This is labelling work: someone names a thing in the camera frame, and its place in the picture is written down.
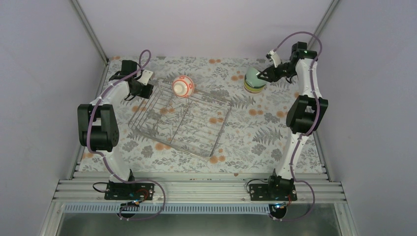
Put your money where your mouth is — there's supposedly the pale green bowl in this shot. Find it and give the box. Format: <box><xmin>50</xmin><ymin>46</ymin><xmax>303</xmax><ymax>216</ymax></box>
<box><xmin>244</xmin><ymin>80</ymin><xmax>266</xmax><ymax>91</ymax></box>
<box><xmin>245</xmin><ymin>67</ymin><xmax>267</xmax><ymax>87</ymax></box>

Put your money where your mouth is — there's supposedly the yellow green bowl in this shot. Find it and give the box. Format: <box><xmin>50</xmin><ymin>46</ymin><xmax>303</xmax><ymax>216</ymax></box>
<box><xmin>244</xmin><ymin>84</ymin><xmax>265</xmax><ymax>94</ymax></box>

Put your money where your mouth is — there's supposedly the red patterned white bowl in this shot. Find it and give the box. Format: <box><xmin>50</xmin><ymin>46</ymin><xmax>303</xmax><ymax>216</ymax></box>
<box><xmin>172</xmin><ymin>75</ymin><xmax>195</xmax><ymax>98</ymax></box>

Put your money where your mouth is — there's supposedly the wire dish rack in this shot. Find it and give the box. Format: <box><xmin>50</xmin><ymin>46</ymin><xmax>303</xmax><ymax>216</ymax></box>
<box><xmin>128</xmin><ymin>81</ymin><xmax>232</xmax><ymax>159</ymax></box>

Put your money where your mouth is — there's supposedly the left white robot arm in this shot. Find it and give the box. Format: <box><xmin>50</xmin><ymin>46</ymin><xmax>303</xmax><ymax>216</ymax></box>
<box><xmin>77</xmin><ymin>60</ymin><xmax>155</xmax><ymax>199</ymax></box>

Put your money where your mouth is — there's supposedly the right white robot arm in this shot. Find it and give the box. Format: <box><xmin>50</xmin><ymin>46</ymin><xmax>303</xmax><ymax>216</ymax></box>
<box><xmin>257</xmin><ymin>42</ymin><xmax>328</xmax><ymax>200</ymax></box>

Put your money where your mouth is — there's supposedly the floral tablecloth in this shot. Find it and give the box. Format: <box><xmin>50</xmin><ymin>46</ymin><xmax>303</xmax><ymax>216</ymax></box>
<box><xmin>80</xmin><ymin>56</ymin><xmax>323</xmax><ymax>174</ymax></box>

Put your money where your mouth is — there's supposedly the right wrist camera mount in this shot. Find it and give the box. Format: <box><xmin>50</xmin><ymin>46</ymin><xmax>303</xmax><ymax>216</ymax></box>
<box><xmin>266</xmin><ymin>50</ymin><xmax>282</xmax><ymax>68</ymax></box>

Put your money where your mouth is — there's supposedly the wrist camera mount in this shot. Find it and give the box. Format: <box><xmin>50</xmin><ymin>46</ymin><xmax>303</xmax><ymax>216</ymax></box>
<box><xmin>266</xmin><ymin>50</ymin><xmax>282</xmax><ymax>68</ymax></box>
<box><xmin>136</xmin><ymin>70</ymin><xmax>155</xmax><ymax>86</ymax></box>

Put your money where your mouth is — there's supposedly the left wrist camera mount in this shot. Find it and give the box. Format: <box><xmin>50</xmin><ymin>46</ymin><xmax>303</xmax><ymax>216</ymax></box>
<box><xmin>136</xmin><ymin>70</ymin><xmax>155</xmax><ymax>86</ymax></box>

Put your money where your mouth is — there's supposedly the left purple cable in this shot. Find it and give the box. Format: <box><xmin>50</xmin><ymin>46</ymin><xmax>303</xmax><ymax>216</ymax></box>
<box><xmin>86</xmin><ymin>49</ymin><xmax>152</xmax><ymax>183</ymax></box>

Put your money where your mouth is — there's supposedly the purple cable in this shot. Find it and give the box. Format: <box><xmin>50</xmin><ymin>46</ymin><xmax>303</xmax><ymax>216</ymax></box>
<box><xmin>86</xmin><ymin>49</ymin><xmax>152</xmax><ymax>183</ymax></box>
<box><xmin>270</xmin><ymin>31</ymin><xmax>324</xmax><ymax>222</ymax></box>

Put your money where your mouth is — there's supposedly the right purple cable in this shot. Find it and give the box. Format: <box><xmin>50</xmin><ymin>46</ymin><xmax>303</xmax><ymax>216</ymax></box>
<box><xmin>270</xmin><ymin>31</ymin><xmax>324</xmax><ymax>222</ymax></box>

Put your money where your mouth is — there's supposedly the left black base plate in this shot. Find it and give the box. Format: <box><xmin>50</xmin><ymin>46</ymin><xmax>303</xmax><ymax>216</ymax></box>
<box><xmin>104</xmin><ymin>181</ymin><xmax>155</xmax><ymax>201</ymax></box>

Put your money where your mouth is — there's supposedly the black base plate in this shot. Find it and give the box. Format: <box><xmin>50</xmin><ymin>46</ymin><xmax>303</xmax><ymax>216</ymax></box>
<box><xmin>248</xmin><ymin>183</ymin><xmax>298</xmax><ymax>202</ymax></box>
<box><xmin>104</xmin><ymin>181</ymin><xmax>155</xmax><ymax>201</ymax></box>

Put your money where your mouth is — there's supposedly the aluminium rail frame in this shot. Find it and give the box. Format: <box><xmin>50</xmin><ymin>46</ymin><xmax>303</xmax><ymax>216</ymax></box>
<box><xmin>53</xmin><ymin>172</ymin><xmax>346</xmax><ymax>204</ymax></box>

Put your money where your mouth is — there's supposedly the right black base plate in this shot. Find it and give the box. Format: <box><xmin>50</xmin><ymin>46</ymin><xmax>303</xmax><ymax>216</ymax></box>
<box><xmin>248</xmin><ymin>183</ymin><xmax>298</xmax><ymax>202</ymax></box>

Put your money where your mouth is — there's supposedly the grey slotted cable duct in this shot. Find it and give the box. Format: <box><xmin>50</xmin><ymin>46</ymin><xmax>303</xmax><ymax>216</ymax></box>
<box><xmin>63</xmin><ymin>203</ymin><xmax>269</xmax><ymax>215</ymax></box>

